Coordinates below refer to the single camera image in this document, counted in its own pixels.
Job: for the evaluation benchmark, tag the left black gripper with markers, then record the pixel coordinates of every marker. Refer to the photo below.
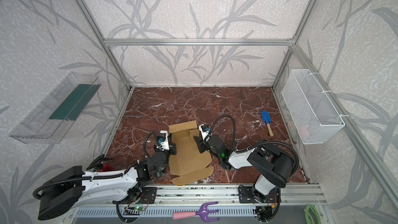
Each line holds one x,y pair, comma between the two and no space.
171,149

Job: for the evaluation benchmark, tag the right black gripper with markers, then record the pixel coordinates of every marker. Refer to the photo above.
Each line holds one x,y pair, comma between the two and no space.
200,143

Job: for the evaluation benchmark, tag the brown cardboard box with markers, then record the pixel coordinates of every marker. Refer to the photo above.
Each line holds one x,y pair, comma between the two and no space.
189,164

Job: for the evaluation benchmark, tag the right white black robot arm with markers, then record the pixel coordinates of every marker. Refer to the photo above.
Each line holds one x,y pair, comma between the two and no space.
275,161

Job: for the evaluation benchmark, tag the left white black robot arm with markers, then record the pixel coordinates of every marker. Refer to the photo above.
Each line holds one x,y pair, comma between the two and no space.
75,187

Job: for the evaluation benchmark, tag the small green lit circuit board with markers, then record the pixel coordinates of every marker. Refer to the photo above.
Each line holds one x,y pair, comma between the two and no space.
134,210

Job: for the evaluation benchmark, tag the purple pink garden fork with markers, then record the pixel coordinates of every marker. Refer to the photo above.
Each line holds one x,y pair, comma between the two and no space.
203,213

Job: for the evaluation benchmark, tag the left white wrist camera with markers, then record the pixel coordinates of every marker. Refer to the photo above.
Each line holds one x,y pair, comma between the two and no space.
162,141

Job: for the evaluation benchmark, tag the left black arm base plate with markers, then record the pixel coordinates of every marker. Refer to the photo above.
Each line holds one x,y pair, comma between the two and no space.
144,195

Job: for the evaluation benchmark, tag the aluminium front rail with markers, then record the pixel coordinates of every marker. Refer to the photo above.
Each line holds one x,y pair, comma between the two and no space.
227,194

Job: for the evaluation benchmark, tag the red black handled tool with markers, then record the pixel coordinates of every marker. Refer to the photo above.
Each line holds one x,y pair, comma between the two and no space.
99,165

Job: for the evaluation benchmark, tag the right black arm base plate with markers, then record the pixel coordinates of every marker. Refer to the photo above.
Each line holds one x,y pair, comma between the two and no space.
247,194

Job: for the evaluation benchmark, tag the blue trowel wooden handle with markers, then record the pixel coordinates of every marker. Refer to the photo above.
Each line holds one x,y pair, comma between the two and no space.
267,119

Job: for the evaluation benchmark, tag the white wire mesh basket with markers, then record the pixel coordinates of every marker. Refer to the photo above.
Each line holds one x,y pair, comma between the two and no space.
314,115

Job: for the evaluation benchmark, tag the clear plastic wall bin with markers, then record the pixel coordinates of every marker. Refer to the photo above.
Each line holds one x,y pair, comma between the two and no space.
49,121

